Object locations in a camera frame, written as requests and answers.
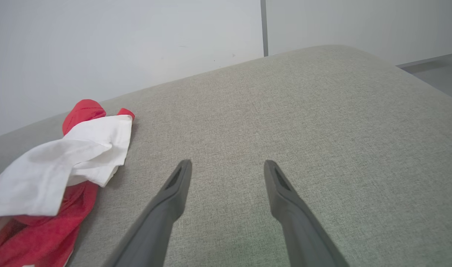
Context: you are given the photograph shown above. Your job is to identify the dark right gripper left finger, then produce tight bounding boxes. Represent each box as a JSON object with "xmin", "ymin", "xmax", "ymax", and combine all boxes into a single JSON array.
[{"xmin": 104, "ymin": 159, "xmax": 193, "ymax": 267}]

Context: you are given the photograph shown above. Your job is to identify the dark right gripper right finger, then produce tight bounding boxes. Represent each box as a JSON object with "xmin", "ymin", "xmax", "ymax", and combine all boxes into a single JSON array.
[{"xmin": 263, "ymin": 159, "xmax": 351, "ymax": 267}]

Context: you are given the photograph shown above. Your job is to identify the white door panel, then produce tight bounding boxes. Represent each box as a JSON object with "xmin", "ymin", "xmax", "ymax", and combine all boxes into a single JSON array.
[{"xmin": 267, "ymin": 0, "xmax": 452, "ymax": 67}]

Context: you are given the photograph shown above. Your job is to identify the red basketball jersey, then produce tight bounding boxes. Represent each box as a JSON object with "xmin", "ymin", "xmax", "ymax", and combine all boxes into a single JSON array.
[{"xmin": 0, "ymin": 99, "xmax": 135, "ymax": 267}]

